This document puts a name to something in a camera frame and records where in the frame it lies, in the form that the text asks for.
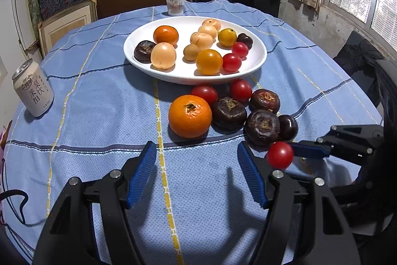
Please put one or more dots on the yellow-orange kumquat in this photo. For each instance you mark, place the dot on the yellow-orange kumquat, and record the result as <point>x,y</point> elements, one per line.
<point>227,37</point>
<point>209,62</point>

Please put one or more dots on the pale yellow passion fruit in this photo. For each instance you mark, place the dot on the pale yellow passion fruit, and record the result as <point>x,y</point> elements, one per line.
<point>208,31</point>
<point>201,40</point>
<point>163,56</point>

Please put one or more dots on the dark purple plum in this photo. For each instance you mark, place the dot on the dark purple plum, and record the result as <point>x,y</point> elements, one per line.
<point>287,127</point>
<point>245,41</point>

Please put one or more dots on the orange mandarin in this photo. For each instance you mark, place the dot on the orange mandarin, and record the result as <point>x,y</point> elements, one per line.
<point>166,35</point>
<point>189,116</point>

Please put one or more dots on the dark brown water chestnut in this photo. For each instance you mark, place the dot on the dark brown water chestnut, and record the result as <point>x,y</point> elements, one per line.
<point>145,51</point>
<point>262,127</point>
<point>264,101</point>
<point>229,113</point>

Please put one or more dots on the white drink can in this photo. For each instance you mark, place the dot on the white drink can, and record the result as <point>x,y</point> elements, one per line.
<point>32,88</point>

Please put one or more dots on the white paper cup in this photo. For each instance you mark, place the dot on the white paper cup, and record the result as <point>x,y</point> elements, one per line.
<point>175,4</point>

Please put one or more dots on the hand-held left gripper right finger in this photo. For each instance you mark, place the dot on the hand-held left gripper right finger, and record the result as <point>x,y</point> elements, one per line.
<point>251,178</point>

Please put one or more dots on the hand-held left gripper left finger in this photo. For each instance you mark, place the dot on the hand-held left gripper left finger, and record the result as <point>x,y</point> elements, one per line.
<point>142,173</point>

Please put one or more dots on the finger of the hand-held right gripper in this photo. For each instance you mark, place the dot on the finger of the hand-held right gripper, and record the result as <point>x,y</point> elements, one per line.
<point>310,150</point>
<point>344,192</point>

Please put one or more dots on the blue plaid tablecloth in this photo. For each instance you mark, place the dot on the blue plaid tablecloth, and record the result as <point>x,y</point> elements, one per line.
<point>102,134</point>

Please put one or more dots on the white leaning board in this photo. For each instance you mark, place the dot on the white leaning board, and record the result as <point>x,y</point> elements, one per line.
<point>21,13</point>

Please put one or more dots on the pale orange round fruit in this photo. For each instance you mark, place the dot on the pale orange round fruit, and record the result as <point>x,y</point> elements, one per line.
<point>212,22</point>

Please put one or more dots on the red cherry tomato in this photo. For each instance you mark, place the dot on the red cherry tomato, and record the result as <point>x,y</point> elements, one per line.
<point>279,154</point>
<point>204,94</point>
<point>240,49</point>
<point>231,62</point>
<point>240,90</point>

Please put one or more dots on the small tan round fruit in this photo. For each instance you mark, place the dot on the small tan round fruit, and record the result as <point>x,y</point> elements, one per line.
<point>191,52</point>

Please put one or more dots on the black jacket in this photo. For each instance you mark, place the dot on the black jacket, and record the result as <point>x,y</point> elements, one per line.
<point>356,60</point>

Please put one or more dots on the white oval plate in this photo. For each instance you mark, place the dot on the white oval plate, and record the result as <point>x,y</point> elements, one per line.
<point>183,74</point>

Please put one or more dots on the wooden picture frame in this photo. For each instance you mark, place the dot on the wooden picture frame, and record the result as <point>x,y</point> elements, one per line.
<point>62,26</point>

